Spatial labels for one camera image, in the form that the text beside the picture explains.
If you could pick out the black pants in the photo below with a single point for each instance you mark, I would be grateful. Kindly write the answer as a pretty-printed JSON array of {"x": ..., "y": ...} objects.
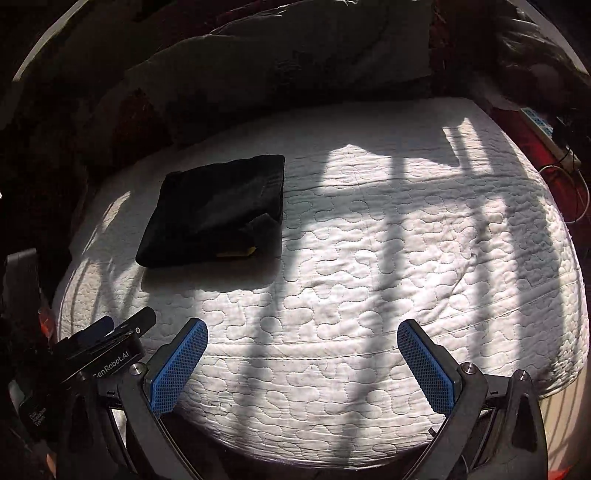
[{"x": 217, "y": 212}]

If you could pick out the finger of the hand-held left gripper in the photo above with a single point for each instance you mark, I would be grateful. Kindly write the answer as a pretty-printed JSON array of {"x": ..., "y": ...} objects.
[
  {"x": 138, "y": 321},
  {"x": 99, "y": 328}
]

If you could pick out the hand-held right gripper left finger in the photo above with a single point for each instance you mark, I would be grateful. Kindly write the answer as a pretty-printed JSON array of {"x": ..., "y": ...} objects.
[{"x": 178, "y": 364}]

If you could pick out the white power strip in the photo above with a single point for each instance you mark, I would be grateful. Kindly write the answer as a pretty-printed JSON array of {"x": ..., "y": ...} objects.
[{"x": 549, "y": 134}]

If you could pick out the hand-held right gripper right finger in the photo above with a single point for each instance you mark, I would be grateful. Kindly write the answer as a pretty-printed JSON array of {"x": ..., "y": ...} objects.
[{"x": 427, "y": 364}]

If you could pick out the clear plastic bag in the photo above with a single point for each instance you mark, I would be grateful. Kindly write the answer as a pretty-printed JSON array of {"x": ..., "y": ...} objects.
[{"x": 535, "y": 55}]

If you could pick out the grey floral pillow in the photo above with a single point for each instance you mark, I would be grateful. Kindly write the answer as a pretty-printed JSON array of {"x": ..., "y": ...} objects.
[{"x": 277, "y": 60}]

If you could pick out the white quilted mattress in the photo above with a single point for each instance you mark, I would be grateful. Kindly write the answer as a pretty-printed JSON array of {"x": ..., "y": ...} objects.
[{"x": 369, "y": 258}]

